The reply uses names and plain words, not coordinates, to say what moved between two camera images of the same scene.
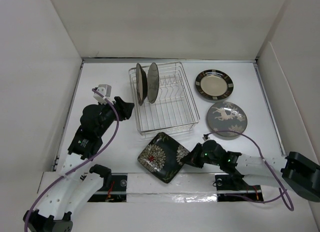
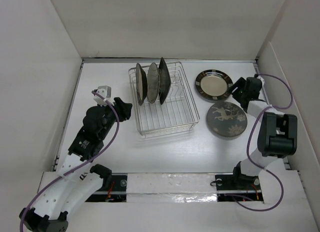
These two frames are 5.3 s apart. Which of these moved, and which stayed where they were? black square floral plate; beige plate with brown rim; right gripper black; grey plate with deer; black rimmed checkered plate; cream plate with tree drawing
Moved: right gripper black; black square floral plate
Stayed: black rimmed checkered plate; beige plate with brown rim; cream plate with tree drawing; grey plate with deer
